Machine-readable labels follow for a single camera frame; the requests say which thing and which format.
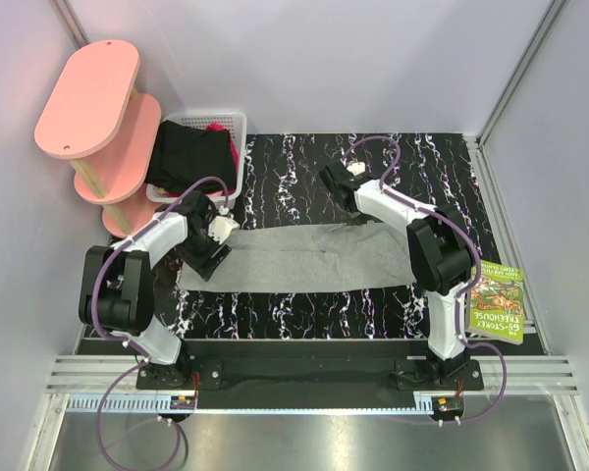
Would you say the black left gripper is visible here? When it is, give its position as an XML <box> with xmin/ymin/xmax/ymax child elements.
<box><xmin>176</xmin><ymin>226</ymin><xmax>231</xmax><ymax>280</ymax></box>

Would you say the grey t shirt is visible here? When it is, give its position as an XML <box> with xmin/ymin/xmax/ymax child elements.
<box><xmin>178</xmin><ymin>222</ymin><xmax>415</xmax><ymax>293</ymax></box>

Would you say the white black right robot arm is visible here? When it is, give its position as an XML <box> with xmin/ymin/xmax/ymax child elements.
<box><xmin>319</xmin><ymin>161</ymin><xmax>479</xmax><ymax>392</ymax></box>

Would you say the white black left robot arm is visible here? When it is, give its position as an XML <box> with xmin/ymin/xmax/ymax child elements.
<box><xmin>79</xmin><ymin>191</ymin><xmax>239</xmax><ymax>389</ymax></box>

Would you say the black t shirt in basket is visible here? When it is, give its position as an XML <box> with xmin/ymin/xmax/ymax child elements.
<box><xmin>145</xmin><ymin>121</ymin><xmax>238</xmax><ymax>195</ymax></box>

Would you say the white perforated plastic basket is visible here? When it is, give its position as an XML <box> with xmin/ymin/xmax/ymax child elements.
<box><xmin>145</xmin><ymin>112</ymin><xmax>248</xmax><ymax>205</ymax></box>

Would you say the green picture book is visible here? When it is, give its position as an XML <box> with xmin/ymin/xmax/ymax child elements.
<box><xmin>465</xmin><ymin>261</ymin><xmax>526</xmax><ymax>344</ymax></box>

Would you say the pink three tier shelf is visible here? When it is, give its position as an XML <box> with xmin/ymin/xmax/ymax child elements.
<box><xmin>34</xmin><ymin>39</ymin><xmax>162</xmax><ymax>237</ymax></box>

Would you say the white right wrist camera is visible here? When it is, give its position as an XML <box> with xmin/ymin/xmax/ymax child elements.
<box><xmin>347</xmin><ymin>161</ymin><xmax>366</xmax><ymax>177</ymax></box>

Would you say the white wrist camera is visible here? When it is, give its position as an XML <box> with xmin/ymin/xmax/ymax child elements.
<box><xmin>208</xmin><ymin>206</ymin><xmax>240</xmax><ymax>244</ymax></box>
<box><xmin>347</xmin><ymin>161</ymin><xmax>366</xmax><ymax>177</ymax></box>

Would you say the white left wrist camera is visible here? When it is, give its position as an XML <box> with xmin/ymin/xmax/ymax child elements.
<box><xmin>208</xmin><ymin>206</ymin><xmax>240</xmax><ymax>244</ymax></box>

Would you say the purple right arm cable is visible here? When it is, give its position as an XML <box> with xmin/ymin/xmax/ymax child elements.
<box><xmin>342</xmin><ymin>135</ymin><xmax>509</xmax><ymax>426</ymax></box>

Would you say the aluminium frame rail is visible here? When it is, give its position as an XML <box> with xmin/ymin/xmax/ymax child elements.
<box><xmin>25</xmin><ymin>353</ymin><xmax>589</xmax><ymax>470</ymax></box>

